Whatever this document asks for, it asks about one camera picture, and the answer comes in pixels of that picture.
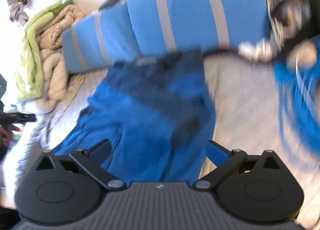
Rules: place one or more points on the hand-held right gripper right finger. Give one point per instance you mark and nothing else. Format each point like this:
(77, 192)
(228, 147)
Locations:
(216, 155)

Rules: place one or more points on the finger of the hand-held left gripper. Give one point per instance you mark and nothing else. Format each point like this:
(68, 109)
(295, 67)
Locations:
(20, 117)

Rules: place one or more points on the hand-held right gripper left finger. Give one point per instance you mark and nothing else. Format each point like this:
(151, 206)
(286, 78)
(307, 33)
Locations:
(101, 152)

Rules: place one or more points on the blue fleece jacket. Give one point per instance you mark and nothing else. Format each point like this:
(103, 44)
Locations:
(150, 120)

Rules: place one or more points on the person's left hand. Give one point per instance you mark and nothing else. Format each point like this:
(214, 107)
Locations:
(7, 135)

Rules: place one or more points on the white quilted bedspread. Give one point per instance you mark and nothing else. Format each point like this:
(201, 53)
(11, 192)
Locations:
(250, 120)

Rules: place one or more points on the light green blanket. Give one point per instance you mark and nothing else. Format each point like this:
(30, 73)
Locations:
(30, 65)

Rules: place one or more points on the person's dark clothing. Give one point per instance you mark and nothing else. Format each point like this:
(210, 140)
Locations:
(6, 217)

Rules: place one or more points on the white crumpled cloth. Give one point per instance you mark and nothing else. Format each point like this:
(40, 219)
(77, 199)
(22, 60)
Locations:
(252, 49)

